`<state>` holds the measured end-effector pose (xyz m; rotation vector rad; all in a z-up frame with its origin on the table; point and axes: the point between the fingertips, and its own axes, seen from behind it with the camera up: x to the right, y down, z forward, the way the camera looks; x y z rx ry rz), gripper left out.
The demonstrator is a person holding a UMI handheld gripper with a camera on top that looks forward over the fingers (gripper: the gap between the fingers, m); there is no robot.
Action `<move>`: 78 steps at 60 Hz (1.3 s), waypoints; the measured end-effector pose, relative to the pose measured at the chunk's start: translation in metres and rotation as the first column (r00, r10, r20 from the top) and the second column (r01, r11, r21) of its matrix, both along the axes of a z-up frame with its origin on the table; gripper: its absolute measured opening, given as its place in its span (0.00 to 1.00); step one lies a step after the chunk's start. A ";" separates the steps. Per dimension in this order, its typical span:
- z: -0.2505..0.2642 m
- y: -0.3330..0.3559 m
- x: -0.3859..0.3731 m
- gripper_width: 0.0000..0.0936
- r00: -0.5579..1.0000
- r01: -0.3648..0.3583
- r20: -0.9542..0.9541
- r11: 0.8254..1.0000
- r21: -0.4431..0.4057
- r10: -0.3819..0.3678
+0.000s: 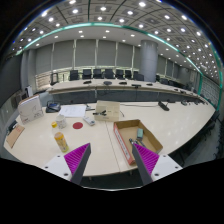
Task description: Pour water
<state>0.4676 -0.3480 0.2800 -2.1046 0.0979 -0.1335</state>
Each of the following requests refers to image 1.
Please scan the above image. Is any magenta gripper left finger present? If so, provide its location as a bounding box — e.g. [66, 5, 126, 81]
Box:
[64, 143, 91, 185]

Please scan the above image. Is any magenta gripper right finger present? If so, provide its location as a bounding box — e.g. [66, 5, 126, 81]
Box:
[132, 143, 159, 185]

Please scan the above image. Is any teal small box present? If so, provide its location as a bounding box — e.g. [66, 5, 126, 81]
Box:
[137, 128, 143, 139]

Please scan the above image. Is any yellow capped drink bottle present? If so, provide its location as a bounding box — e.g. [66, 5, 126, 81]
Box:
[51, 122, 69, 153]

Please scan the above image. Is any red round coaster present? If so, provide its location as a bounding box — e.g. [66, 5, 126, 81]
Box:
[73, 122, 83, 130]

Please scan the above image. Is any open brown cardboard box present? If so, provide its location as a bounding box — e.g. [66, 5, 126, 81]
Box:
[114, 120, 163, 165]

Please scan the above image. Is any white paper cup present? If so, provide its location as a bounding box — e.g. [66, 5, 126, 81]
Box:
[56, 115, 67, 129]

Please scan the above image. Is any white remote control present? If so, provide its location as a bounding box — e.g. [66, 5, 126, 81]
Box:
[83, 116, 95, 126]

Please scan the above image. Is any white paper sheet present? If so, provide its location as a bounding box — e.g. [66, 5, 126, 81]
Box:
[59, 105, 86, 118]

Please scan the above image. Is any closed beige cardboard box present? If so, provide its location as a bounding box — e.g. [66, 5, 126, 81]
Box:
[94, 100, 120, 122]

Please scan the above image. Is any dark tablet device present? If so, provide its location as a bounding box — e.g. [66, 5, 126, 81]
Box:
[46, 102, 61, 113]

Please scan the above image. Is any black desk microphone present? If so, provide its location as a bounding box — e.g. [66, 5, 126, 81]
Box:
[158, 101, 170, 111]

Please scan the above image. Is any brown cardboard flap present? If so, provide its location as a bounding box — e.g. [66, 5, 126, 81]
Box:
[6, 125, 24, 147]

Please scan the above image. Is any white printed carton box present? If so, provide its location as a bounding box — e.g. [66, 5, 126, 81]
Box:
[18, 95, 43, 124]

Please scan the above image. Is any black office chair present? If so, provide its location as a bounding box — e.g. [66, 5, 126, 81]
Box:
[93, 69, 103, 79]
[82, 69, 92, 79]
[69, 70, 79, 81]
[115, 69, 124, 79]
[104, 69, 114, 79]

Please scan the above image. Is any grey round pillar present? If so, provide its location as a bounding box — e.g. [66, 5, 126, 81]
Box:
[140, 40, 158, 82]

